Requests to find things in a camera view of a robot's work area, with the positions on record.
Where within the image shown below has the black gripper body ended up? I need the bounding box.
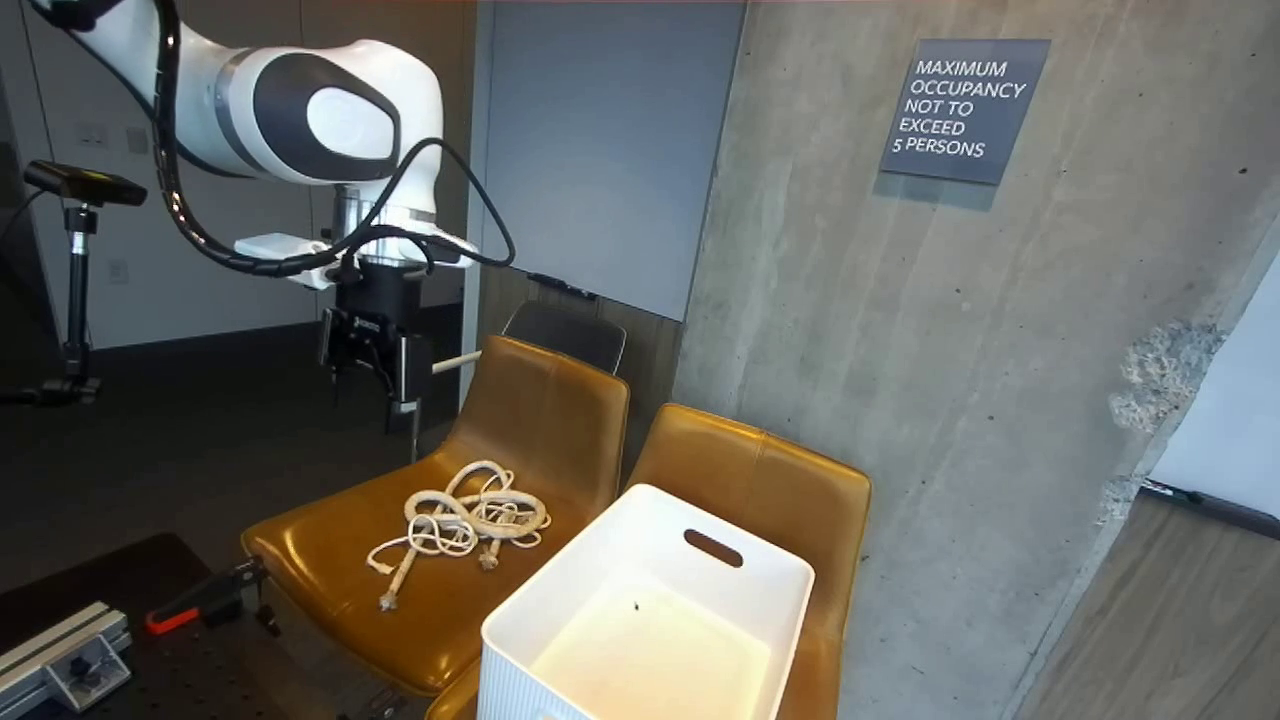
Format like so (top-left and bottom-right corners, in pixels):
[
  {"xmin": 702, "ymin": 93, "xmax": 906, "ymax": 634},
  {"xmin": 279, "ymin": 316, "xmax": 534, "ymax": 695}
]
[{"xmin": 322, "ymin": 259, "xmax": 433, "ymax": 406}]

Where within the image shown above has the frayed white twisted rope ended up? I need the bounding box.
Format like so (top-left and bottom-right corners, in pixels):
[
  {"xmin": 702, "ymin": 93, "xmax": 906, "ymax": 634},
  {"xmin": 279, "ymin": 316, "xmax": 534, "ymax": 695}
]
[{"xmin": 365, "ymin": 526, "xmax": 443, "ymax": 580}]

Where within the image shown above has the smooth white cord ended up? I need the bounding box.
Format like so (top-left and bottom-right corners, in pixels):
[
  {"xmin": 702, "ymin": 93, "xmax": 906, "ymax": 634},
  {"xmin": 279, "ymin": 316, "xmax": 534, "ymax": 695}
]
[{"xmin": 400, "ymin": 458, "xmax": 558, "ymax": 567}]

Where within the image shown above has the braided white cord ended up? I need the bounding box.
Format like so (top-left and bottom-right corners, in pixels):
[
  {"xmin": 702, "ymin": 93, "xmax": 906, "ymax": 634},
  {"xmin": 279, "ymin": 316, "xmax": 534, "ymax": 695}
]
[{"xmin": 376, "ymin": 512, "xmax": 465, "ymax": 618}]

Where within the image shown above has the white plastic storage container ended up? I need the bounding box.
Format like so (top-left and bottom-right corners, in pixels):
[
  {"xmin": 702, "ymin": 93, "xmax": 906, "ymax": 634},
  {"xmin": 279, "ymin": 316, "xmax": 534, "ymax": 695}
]
[{"xmin": 476, "ymin": 481, "xmax": 822, "ymax": 720}]

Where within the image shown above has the mustard yellow moulded chair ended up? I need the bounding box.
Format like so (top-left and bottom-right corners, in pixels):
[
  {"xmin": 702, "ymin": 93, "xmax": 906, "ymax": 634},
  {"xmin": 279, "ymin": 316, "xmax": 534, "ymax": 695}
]
[
  {"xmin": 235, "ymin": 333, "xmax": 636, "ymax": 700},
  {"xmin": 425, "ymin": 400, "xmax": 875, "ymax": 720}
]

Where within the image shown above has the dark grey chair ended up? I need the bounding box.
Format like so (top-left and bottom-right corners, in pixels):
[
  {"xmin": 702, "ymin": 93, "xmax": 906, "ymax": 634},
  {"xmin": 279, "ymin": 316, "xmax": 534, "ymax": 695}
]
[{"xmin": 499, "ymin": 295, "xmax": 631, "ymax": 382}]

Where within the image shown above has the large pale whiteboard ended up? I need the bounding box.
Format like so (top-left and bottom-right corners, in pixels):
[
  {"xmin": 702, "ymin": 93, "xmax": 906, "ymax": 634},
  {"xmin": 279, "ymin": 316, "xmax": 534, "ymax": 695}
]
[{"xmin": 476, "ymin": 0, "xmax": 749, "ymax": 326}]

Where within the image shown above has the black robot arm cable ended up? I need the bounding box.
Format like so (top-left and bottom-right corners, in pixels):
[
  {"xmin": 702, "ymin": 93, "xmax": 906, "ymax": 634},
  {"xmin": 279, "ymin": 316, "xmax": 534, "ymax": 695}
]
[{"xmin": 150, "ymin": 0, "xmax": 522, "ymax": 279}]

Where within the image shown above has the black camera stand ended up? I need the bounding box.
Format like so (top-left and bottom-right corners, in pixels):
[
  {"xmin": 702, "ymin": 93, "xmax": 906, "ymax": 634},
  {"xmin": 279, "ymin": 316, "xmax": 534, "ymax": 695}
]
[{"xmin": 8, "ymin": 197, "xmax": 113, "ymax": 407}]

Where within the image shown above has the red handled black clamp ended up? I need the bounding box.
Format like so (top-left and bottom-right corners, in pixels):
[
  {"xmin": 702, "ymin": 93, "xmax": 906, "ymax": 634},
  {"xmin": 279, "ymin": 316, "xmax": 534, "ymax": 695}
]
[{"xmin": 139, "ymin": 557, "xmax": 272, "ymax": 641}]

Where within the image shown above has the black camera on stand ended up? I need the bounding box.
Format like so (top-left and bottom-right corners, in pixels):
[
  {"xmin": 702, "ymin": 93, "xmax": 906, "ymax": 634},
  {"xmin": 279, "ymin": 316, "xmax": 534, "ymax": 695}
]
[{"xmin": 21, "ymin": 157, "xmax": 153, "ymax": 212}]

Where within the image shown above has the aluminium extrusion rail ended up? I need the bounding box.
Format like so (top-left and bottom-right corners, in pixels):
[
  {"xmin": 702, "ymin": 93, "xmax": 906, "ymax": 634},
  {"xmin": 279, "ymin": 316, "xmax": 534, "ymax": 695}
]
[{"xmin": 0, "ymin": 597, "xmax": 136, "ymax": 720}]

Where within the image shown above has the grey occupancy wall sign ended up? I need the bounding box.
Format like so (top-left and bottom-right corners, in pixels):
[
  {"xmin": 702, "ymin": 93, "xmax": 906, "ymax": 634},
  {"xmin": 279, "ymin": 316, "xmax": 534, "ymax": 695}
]
[{"xmin": 875, "ymin": 35, "xmax": 1057, "ymax": 193}]

